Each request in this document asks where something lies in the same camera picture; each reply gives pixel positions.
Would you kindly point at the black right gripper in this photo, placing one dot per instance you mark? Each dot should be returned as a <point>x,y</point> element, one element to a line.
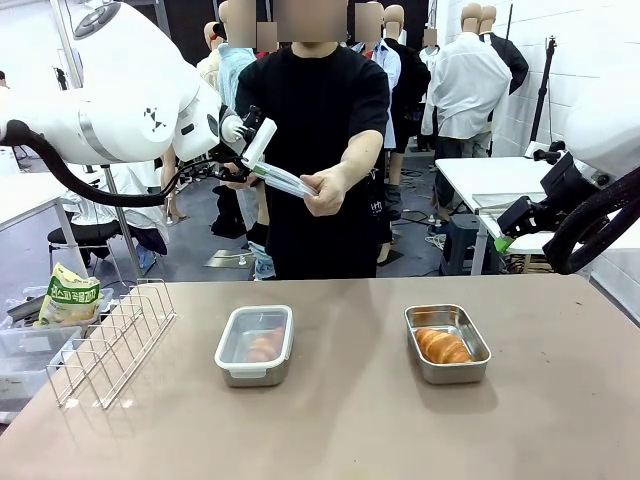
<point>570,182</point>

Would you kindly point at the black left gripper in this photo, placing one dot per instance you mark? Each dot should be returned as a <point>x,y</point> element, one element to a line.
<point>230,165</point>

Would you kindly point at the clear plastic lid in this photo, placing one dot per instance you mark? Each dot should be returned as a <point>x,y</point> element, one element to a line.
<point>252,340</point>
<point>285,180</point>

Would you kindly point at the golden croissant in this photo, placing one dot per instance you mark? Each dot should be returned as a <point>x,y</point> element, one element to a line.
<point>442,346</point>
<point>265,345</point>

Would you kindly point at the rectangular steel container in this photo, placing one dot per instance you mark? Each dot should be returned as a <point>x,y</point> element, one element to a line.
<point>450,372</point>
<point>250,377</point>

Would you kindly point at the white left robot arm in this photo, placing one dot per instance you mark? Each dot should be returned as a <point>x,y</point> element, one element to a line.
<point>125,100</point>

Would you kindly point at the person's left forearm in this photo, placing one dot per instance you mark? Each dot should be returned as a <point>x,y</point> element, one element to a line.
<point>362,150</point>

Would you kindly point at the person's right hand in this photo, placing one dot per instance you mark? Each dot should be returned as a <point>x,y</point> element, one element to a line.
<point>240,185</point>

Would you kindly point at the person's left hand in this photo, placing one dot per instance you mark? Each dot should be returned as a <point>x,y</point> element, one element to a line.
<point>327,192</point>

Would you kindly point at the white side table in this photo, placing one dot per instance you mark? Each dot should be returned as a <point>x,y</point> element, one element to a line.
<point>490,175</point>

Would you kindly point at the grey plastic stool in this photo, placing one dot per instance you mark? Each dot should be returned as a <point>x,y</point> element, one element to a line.
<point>462,245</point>

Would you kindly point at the mannequin in dark red jacket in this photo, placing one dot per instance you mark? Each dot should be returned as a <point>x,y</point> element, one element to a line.
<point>170,175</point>

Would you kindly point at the person's black t-shirt torso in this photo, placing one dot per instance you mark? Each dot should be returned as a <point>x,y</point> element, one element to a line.
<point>320,110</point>

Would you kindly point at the mannequin in beige shirt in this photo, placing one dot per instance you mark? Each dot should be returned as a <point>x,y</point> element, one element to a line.
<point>210,65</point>

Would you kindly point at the black tripod pole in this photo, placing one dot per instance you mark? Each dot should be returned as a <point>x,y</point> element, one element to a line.
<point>542,100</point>

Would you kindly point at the mannequin in white shirt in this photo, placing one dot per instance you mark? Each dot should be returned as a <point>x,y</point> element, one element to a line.
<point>465,85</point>

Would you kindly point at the metal stand pole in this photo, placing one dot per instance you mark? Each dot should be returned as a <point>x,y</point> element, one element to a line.
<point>122,220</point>

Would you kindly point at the mannequin in black white jacket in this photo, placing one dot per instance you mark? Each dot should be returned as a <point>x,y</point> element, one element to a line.
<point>515,60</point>

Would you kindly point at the mannequin in black coat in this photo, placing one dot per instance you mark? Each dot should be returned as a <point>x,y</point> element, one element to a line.
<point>412,75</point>

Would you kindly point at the black office chair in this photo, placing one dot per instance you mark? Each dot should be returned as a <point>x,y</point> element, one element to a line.
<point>85,235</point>

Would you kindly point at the green snack bag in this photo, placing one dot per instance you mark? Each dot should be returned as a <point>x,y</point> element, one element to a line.
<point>67,300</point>

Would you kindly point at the white work table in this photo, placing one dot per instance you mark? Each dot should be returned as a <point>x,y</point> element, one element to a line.
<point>25,200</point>

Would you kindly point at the clear plastic storage bin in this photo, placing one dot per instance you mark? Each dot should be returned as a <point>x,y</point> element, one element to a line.
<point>30,360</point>

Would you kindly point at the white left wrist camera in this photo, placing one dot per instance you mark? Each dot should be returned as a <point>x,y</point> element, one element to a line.
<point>260,142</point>

